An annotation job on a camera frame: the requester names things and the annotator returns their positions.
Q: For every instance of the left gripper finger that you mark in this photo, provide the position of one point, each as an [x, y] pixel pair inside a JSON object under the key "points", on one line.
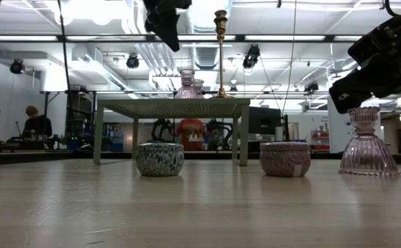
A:
{"points": [[166, 31], [176, 31]]}

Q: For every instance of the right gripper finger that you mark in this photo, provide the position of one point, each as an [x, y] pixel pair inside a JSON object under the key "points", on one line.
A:
{"points": [[371, 41], [376, 56]]}

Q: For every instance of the blue floral candle tin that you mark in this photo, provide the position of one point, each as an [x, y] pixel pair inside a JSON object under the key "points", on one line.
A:
{"points": [[160, 160]]}

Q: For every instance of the pink patterned candle tin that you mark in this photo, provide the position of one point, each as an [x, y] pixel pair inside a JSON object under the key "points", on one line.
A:
{"points": [[283, 160]]}

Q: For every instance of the black background robot arm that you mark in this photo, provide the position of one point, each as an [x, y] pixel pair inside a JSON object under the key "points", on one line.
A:
{"points": [[161, 127], [219, 129]]}

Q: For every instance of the black ceiling spotlight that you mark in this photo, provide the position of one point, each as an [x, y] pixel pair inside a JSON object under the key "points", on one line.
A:
{"points": [[251, 56], [132, 61], [16, 66]]}

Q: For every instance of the green mesh riser shelf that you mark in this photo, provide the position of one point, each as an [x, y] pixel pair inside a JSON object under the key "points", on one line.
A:
{"points": [[186, 101]]}

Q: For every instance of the white tall cabinet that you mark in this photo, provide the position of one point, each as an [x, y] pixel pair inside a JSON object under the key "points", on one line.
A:
{"points": [[335, 124]]}

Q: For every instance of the red storage rack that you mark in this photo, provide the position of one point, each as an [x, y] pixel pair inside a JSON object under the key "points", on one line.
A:
{"points": [[321, 135]]}

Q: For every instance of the large black monitor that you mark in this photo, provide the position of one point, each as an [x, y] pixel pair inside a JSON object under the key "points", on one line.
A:
{"points": [[264, 120]]}

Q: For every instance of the blue storage bins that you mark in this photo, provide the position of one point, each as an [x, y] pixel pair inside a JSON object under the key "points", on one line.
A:
{"points": [[116, 146]]}

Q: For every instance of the silver ventilation duct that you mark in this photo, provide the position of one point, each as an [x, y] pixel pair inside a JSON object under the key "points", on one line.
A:
{"points": [[205, 56]]}

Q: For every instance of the black aluminium table frame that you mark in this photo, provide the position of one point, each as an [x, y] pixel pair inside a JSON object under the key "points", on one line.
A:
{"points": [[66, 157]]}

